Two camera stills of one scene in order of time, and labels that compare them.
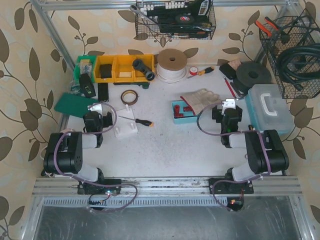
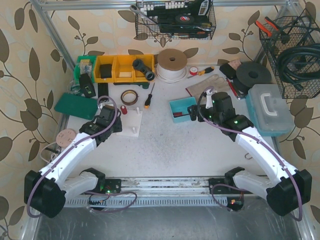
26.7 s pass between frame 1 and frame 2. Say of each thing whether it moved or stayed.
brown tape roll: stayed
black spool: stayed
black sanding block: stayed
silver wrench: stayed
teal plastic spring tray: stayed
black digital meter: stayed
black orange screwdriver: moved
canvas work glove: moved
